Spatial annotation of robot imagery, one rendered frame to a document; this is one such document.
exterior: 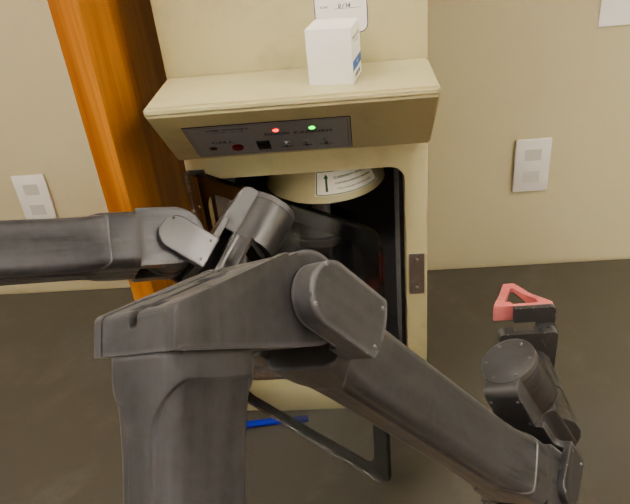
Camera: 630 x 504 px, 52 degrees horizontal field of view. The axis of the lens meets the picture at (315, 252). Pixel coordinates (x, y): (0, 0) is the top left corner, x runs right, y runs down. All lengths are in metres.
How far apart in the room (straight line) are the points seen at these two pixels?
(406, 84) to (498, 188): 0.70
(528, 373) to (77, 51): 0.57
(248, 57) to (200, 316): 0.53
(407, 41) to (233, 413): 0.56
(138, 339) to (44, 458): 0.84
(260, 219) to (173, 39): 0.27
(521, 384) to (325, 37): 0.40
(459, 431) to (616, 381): 0.69
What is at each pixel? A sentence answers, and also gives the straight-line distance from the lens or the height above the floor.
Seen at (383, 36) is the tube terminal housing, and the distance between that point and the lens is 0.80.
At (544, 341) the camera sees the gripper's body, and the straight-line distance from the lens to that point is 0.77.
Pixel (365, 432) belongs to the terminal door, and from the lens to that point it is 0.88.
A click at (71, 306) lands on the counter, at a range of 1.50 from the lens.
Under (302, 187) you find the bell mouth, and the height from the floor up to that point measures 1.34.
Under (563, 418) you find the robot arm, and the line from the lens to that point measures 0.70.
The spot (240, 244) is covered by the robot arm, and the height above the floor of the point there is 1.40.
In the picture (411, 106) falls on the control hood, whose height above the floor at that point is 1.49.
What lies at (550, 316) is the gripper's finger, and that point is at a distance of 0.78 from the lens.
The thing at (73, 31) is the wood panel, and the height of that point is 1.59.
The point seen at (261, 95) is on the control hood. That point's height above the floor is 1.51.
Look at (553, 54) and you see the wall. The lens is 1.31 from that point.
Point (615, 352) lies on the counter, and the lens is 1.25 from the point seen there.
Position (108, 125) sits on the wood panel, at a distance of 0.78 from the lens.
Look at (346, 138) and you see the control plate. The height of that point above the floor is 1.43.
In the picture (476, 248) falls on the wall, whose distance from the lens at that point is 1.45.
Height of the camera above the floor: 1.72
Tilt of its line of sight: 31 degrees down
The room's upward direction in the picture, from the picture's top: 6 degrees counter-clockwise
